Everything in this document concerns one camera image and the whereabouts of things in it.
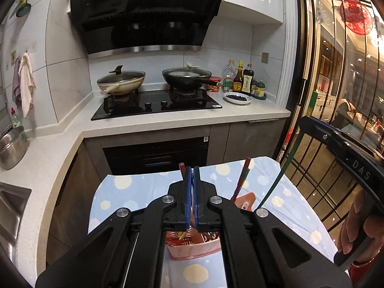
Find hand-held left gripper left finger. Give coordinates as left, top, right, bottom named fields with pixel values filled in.
left=35, top=166, right=194, bottom=288

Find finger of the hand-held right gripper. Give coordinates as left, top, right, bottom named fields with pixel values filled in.
left=299, top=115, right=345, bottom=156

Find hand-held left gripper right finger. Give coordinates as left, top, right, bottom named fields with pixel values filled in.
left=193, top=166, right=352, bottom=288

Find dark red chopstick gold band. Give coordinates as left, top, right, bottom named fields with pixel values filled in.
left=178, top=162, right=189, bottom=241

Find green chopstick gold band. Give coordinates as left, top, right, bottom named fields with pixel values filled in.
left=256, top=91, right=319, bottom=210

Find pink perforated utensil holder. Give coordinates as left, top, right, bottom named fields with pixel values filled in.
left=164, top=191, right=257, bottom=261

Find person's right forearm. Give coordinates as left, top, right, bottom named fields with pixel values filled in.
left=348, top=258, right=381, bottom=288

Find person's right hand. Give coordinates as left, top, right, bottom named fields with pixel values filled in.
left=336, top=190, right=384, bottom=255

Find black built-in oven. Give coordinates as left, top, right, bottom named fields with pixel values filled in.
left=102, top=136, right=209, bottom=176

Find grey lower cabinets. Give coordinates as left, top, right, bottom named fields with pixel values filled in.
left=46, top=118, right=287, bottom=264

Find small seasoning jars tray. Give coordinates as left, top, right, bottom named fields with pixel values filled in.
left=251, top=78, right=267, bottom=100

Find white stone kitchen counter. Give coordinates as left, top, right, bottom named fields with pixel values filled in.
left=0, top=91, right=291, bottom=287

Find dark soy sauce bottle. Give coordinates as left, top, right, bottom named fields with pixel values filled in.
left=241, top=64, right=254, bottom=95

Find white plate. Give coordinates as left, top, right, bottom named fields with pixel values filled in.
left=223, top=92, right=252, bottom=105

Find blue dotted tablecloth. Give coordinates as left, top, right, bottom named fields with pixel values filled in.
left=88, top=155, right=350, bottom=288

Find black gas stove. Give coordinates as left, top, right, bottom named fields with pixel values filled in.
left=90, top=89, right=223, bottom=121

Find brown sauce bottle yellow cap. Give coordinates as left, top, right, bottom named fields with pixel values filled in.
left=232, top=60, right=244, bottom=93

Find clear oil bottle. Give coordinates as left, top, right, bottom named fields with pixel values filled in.
left=222, top=59, right=236, bottom=93

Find red instant noodle cup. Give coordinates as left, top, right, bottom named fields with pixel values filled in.
left=205, top=77, right=223, bottom=92

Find black frying pan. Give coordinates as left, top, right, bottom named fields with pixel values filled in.
left=162, top=73, right=221, bottom=92

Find red paper-cut decoration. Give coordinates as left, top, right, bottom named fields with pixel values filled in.
left=336, top=0, right=375, bottom=36

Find glass pan lid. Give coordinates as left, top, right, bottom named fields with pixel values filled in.
left=163, top=62, right=212, bottom=78

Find beige wok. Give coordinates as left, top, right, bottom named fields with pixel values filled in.
left=96, top=76, right=146, bottom=96

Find glass wok lid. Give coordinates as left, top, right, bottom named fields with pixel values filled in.
left=97, top=65, right=146, bottom=84

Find steel sink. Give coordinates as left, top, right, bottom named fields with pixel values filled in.
left=0, top=181, right=32, bottom=261

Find steel pot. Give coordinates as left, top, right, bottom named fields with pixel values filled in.
left=0, top=126, right=29, bottom=170

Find green dish soap bottle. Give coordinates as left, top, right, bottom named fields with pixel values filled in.
left=10, top=107, right=23, bottom=128

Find black range hood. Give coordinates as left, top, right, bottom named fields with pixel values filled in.
left=68, top=0, right=226, bottom=55

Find white hanging towel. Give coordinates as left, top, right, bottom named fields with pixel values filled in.
left=18, top=52, right=37, bottom=118

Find purple hanging towel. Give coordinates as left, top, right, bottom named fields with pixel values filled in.
left=12, top=58, right=22, bottom=102

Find green hanging skimmer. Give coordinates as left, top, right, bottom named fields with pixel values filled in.
left=16, top=0, right=32, bottom=18

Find glass sliding door black frame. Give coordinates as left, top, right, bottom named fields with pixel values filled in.
left=279, top=0, right=384, bottom=192

